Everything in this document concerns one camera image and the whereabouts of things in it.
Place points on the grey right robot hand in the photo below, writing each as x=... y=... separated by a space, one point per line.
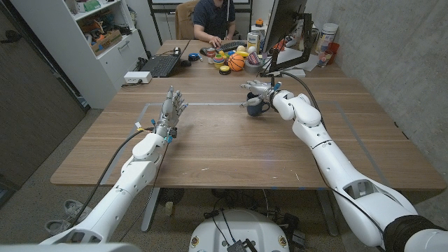
x=258 y=91

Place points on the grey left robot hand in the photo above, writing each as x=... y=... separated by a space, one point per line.
x=171 y=110

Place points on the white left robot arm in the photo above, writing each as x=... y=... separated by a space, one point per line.
x=115 y=196

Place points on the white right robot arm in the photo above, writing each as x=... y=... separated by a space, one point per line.
x=336 y=164

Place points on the red plastic cup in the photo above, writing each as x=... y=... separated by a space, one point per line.
x=332 y=52

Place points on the dark blue ceramic mug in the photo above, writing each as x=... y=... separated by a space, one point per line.
x=255 y=107

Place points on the orange mini basketball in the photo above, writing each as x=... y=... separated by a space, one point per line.
x=236 y=62

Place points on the yellow banana toy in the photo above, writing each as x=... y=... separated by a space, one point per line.
x=241 y=54

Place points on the white flat box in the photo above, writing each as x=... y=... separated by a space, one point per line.
x=295 y=73

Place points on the black open laptop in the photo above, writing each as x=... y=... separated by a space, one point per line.
x=161 y=64

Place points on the white power strip box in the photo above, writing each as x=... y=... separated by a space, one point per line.
x=137 y=77

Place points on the stacked colourful toy cups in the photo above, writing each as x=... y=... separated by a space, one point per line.
x=219 y=60

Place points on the white milk carton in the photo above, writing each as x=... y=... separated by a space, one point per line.
x=253 y=42

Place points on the black keyboard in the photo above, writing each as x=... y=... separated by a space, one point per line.
x=232 y=45

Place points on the wooden far desk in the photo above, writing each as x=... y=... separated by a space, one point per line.
x=206 y=68

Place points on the red tin can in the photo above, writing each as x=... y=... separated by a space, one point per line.
x=211 y=55

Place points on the black computer mouse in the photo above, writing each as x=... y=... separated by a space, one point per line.
x=203 y=51

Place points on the clear drinking glass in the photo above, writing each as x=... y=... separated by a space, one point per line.
x=322 y=59

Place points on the black computer monitor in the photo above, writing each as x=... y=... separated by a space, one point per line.
x=284 y=21

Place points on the person in dark shirt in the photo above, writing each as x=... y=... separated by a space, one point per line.
x=212 y=20

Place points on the white cylindrical canister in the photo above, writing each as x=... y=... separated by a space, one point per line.
x=326 y=38

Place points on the brown office chair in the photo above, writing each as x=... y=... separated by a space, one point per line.
x=184 y=20

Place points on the cardboard box on shelf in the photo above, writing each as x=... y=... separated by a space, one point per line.
x=106 y=42

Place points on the white shelf cabinet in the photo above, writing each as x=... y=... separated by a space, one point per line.
x=94 y=45

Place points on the white robot torso base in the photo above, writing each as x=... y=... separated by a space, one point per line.
x=239 y=231

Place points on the white sneaker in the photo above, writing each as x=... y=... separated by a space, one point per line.
x=66 y=217

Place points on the grey duct tape roll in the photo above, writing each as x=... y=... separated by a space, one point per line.
x=253 y=65

